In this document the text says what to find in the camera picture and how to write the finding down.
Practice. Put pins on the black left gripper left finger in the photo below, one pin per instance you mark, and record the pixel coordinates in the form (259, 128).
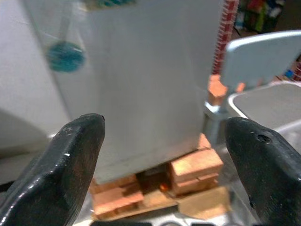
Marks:
(54, 169)

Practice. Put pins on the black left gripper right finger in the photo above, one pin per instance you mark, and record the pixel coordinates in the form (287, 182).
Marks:
(270, 169)

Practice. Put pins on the white fridge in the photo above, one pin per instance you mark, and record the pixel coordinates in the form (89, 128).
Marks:
(145, 82)

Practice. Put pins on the wooden block stack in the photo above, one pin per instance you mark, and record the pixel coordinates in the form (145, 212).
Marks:
(115, 197)
(195, 169)

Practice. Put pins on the flat wooden board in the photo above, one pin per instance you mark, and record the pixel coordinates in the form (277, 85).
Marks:
(204, 202)

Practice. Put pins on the teal round magnet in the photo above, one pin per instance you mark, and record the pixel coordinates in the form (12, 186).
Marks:
(64, 56)

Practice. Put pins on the colourful packaged goods pile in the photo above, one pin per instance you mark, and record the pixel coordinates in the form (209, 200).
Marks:
(258, 14)

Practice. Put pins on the teal patterned magnet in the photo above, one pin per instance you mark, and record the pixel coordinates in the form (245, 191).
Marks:
(110, 2)

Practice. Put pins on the red white patterned post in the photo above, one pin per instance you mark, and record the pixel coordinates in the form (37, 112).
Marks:
(225, 35)

